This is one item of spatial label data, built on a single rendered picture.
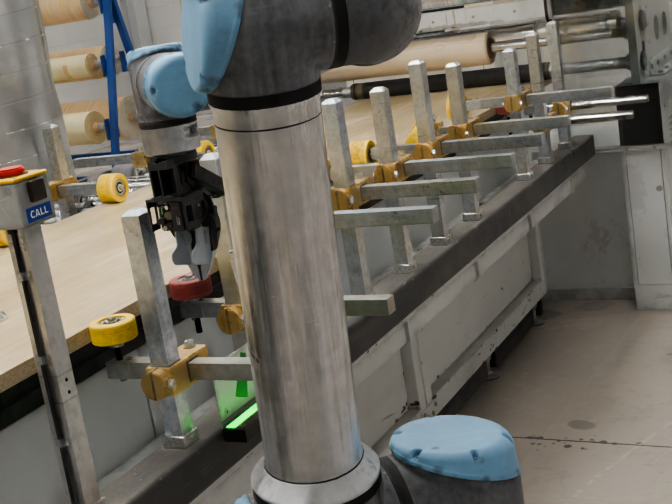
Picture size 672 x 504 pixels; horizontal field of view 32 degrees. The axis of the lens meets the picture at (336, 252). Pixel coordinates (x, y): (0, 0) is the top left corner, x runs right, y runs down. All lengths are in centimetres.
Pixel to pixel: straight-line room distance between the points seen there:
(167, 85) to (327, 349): 58
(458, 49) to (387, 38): 341
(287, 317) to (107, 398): 99
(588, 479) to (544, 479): 12
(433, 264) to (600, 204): 186
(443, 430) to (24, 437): 82
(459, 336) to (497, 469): 244
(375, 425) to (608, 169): 179
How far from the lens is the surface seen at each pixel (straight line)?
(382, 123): 275
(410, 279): 277
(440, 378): 366
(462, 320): 385
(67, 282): 245
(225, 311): 213
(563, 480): 331
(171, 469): 193
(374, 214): 230
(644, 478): 329
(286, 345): 124
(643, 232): 454
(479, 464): 138
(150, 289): 191
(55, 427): 176
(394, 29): 119
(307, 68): 116
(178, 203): 183
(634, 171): 449
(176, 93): 169
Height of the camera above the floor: 142
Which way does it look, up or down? 13 degrees down
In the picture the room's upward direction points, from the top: 9 degrees counter-clockwise
